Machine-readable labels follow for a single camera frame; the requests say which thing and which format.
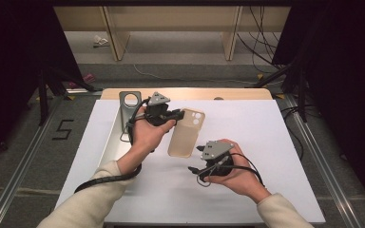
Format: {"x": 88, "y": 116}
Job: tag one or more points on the yellow tape piece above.
{"x": 260, "y": 76}
{"x": 279, "y": 96}

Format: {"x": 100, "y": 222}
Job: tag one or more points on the person's left hand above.
{"x": 145, "y": 139}

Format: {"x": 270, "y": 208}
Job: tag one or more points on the light wooden furniture frame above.
{"x": 171, "y": 19}

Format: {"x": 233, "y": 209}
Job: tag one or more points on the dark curtain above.
{"x": 351, "y": 95}
{"x": 9, "y": 79}

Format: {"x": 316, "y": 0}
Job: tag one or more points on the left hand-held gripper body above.
{"x": 157, "y": 110}

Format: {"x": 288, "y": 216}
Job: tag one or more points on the white plastic storage box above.
{"x": 114, "y": 148}

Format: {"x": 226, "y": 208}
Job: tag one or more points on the crumpled white scrap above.
{"x": 99, "y": 40}

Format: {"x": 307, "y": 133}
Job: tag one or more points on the white table sheet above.
{"x": 234, "y": 120}

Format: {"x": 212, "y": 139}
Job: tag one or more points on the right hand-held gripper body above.
{"x": 217, "y": 149}

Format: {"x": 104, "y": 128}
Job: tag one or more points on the aluminium floor rail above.
{"x": 326, "y": 171}
{"x": 19, "y": 177}

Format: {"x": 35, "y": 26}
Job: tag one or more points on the pink flat object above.
{"x": 88, "y": 77}

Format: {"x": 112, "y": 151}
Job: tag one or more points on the grey phone case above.
{"x": 125, "y": 114}

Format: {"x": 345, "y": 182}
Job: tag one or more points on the light wooden table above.
{"x": 202, "y": 93}

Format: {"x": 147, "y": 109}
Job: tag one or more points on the person's right hand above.
{"x": 244, "y": 180}

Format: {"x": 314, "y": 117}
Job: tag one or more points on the black metal stand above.
{"x": 302, "y": 95}
{"x": 43, "y": 101}

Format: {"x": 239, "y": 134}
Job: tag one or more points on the beige phone case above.
{"x": 186, "y": 136}

